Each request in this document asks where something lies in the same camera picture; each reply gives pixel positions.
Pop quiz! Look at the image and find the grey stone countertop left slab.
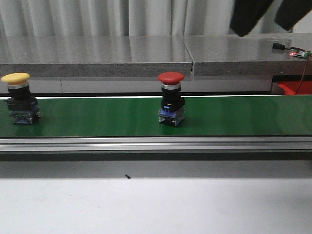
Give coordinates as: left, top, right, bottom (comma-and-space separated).
0, 36, 193, 77

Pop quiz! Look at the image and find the white cabinet front panel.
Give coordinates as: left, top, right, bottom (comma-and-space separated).
0, 76, 273, 94

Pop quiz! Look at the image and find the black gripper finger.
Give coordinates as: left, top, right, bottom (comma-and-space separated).
274, 0, 312, 31
230, 0, 273, 37

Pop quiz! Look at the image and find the grey stone countertop right slab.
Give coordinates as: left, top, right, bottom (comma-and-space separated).
184, 33, 312, 76

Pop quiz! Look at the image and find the green conveyor belt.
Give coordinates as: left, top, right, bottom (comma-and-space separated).
0, 95, 312, 137

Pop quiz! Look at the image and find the yellow mushroom push button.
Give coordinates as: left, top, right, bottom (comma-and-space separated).
1, 72, 40, 124

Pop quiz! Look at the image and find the grey stone countertop slab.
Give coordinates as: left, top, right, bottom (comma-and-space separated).
184, 33, 312, 76
0, 36, 193, 77

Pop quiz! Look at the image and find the red mushroom push button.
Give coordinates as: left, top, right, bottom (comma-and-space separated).
158, 72, 185, 127

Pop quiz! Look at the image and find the aluminium conveyor frame rail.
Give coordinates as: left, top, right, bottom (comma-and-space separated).
0, 136, 312, 153

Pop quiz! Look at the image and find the red plastic tray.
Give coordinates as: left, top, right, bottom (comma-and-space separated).
278, 81, 312, 95

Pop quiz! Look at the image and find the red black wire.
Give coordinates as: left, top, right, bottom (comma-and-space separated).
282, 46, 311, 95

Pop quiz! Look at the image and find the black connector plug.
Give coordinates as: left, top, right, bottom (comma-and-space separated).
272, 43, 286, 50

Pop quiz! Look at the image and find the small green circuit board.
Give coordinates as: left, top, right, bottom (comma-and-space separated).
291, 50, 312, 58

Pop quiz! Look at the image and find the grey pleated curtain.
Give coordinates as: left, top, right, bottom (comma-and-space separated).
0, 0, 299, 37

